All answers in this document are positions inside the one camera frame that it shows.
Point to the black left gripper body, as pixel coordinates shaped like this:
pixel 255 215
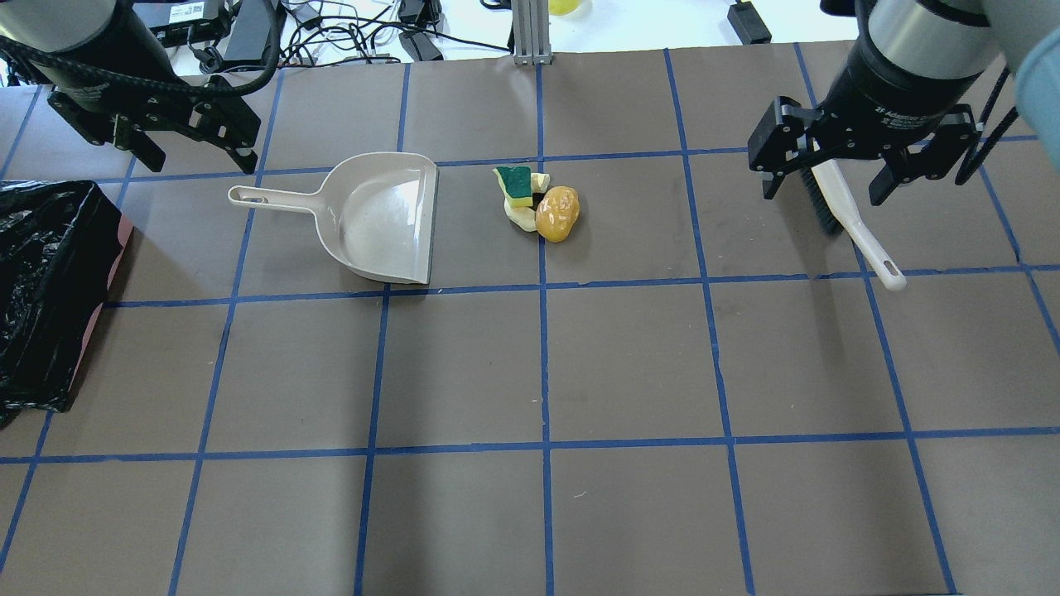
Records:
pixel 93 73

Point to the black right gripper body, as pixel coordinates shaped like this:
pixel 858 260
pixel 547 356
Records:
pixel 879 93

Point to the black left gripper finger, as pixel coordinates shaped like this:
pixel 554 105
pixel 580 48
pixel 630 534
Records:
pixel 227 123
pixel 128 136

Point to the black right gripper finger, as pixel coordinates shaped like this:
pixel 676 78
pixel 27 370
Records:
pixel 778 143
pixel 949 141

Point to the beige hand brush black bristles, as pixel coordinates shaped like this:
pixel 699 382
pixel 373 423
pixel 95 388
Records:
pixel 837 210

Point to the beige plastic dustpan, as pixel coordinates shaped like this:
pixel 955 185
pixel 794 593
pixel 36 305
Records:
pixel 374 213

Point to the yellow-brown potato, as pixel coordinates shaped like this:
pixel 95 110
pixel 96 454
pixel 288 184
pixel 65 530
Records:
pixel 557 213

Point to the green yellow sponge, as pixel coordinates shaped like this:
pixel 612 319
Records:
pixel 516 184

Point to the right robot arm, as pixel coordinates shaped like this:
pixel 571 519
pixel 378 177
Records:
pixel 902 41

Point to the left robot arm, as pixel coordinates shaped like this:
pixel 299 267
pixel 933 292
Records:
pixel 113 82

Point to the black trash bag bin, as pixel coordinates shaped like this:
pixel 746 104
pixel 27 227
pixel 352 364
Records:
pixel 61 243

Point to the black electronics box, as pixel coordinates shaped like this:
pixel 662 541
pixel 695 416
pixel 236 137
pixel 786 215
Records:
pixel 176 23

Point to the black power adapter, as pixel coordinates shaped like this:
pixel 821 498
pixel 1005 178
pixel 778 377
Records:
pixel 748 24

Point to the black power brick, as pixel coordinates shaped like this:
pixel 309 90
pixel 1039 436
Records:
pixel 420 47

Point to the aluminium frame post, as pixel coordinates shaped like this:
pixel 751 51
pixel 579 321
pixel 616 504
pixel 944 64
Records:
pixel 530 33

